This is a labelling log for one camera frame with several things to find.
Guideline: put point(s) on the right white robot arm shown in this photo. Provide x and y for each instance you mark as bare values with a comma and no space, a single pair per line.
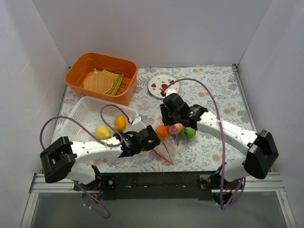
259,149

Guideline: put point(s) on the yellow fake pear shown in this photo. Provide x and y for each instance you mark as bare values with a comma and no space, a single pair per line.
102,132

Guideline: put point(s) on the orange fake tangerine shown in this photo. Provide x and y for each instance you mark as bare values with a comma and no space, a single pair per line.
162,132

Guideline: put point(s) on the yellow green woven mat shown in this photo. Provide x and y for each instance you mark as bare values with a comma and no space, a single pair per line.
116,78

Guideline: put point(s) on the green fake watermelon ball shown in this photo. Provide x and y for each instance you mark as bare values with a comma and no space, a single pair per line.
187,133

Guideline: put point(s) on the white strawberry pattern plate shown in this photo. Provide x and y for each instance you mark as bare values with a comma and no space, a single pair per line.
158,82

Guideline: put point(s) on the yellow fake lemon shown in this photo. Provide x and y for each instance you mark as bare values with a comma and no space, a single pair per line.
120,123

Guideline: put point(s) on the fake peach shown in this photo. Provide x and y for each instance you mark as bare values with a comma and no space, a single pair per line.
175,128

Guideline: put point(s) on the clear zip top bag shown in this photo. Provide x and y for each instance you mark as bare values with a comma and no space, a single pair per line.
170,147

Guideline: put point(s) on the round orange woven coaster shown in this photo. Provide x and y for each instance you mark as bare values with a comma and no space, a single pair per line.
98,82

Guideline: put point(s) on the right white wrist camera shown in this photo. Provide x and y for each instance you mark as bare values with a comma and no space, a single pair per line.
168,91

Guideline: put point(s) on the white perforated plastic basket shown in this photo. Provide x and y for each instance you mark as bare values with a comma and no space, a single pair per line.
87,112

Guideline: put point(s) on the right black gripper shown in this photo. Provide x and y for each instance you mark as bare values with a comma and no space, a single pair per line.
169,115

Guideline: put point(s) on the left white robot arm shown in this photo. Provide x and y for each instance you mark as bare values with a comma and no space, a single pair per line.
66,159

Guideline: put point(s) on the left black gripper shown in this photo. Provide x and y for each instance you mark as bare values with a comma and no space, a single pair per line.
147,138

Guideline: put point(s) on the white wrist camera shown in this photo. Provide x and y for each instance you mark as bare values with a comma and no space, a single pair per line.
168,91
137,125

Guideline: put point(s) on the orange plastic tub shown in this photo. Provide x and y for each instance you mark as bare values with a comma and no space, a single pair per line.
84,66

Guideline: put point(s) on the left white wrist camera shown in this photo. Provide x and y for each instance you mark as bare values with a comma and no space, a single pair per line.
137,125

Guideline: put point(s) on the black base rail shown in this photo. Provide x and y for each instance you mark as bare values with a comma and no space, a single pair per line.
201,185

